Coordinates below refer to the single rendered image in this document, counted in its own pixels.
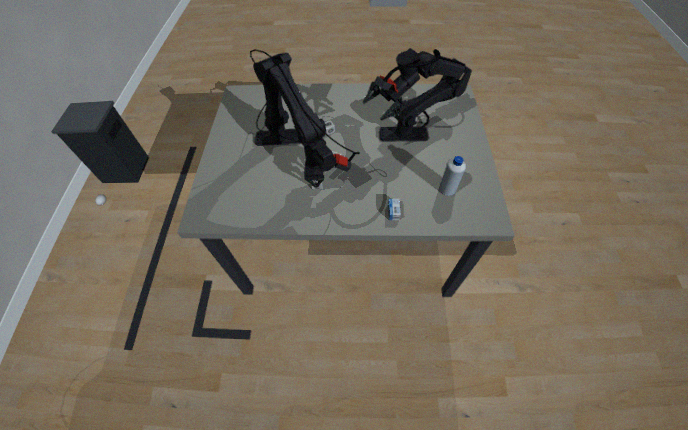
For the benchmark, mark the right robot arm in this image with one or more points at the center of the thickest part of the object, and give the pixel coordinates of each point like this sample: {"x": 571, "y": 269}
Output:
{"x": 276, "y": 116}

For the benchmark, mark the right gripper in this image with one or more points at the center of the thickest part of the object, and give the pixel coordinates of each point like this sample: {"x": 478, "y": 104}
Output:
{"x": 314, "y": 172}

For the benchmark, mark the small blue and white box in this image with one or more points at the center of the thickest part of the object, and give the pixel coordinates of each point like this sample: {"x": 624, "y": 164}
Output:
{"x": 394, "y": 213}

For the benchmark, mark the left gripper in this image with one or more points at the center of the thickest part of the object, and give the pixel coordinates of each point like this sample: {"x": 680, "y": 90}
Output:
{"x": 393, "y": 94}

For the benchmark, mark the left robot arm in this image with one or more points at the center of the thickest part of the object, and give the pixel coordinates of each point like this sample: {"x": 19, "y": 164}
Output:
{"x": 413, "y": 107}

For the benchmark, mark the white bottle with blue cap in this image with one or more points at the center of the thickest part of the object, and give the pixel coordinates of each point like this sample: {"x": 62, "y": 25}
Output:
{"x": 452, "y": 176}

